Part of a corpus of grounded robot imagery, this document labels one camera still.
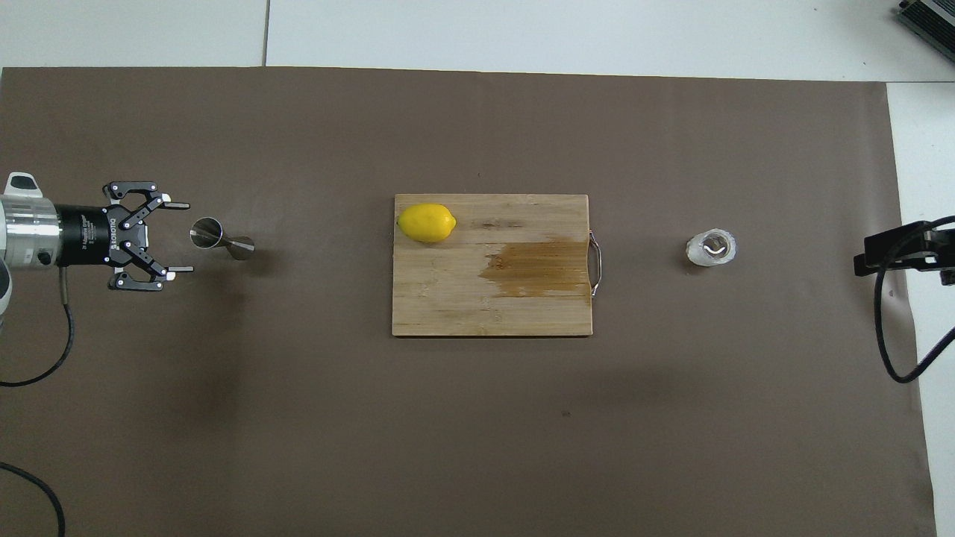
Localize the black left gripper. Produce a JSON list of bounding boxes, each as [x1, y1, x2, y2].
[[56, 180, 195, 292]]

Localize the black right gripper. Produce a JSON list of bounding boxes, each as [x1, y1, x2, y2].
[[854, 221, 955, 287]]

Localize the steel jigger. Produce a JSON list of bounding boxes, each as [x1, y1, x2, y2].
[[190, 217, 256, 262]]

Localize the grey metal device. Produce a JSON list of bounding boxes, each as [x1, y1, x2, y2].
[[898, 0, 955, 42]]

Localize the brown paper table mat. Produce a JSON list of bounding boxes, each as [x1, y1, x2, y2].
[[0, 67, 937, 537]]

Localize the yellow lemon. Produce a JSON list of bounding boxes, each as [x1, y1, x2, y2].
[[397, 203, 457, 244]]

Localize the wooden cutting board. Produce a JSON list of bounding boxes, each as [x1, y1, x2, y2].
[[392, 194, 602, 338]]

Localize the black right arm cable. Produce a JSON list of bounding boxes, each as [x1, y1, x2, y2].
[[874, 216, 955, 385]]

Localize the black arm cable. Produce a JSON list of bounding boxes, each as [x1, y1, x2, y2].
[[0, 267, 75, 537], [874, 216, 955, 385]]

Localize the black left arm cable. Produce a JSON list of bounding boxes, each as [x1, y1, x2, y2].
[[0, 267, 75, 537]]

